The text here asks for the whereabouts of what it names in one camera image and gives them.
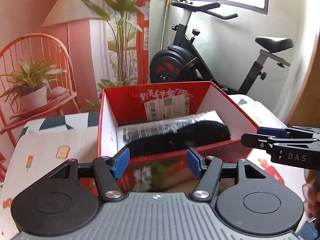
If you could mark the person's right hand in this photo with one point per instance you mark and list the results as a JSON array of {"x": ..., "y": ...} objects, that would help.
[{"x": 312, "y": 195}]

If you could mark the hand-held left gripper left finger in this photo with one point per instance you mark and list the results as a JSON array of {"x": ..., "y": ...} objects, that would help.
[{"x": 120, "y": 163}]

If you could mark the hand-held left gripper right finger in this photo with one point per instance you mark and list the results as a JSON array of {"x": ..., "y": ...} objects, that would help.
[{"x": 193, "y": 163}]

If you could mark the black exercise bike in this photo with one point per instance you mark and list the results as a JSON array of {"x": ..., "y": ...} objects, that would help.
[{"x": 172, "y": 65}]

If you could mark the printed white cloth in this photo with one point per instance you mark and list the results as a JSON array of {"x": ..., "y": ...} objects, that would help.
[{"x": 50, "y": 140}]

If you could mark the red cardboard box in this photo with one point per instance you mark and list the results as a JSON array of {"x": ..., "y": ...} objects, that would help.
[{"x": 125, "y": 100}]

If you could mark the wooden panel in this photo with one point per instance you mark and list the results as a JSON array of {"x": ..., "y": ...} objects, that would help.
[{"x": 310, "y": 100}]

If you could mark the black garment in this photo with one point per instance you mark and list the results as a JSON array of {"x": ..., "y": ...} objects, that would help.
[{"x": 175, "y": 137}]

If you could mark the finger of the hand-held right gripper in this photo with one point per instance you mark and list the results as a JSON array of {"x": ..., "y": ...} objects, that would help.
[
  {"x": 252, "y": 139},
  {"x": 271, "y": 131}
]

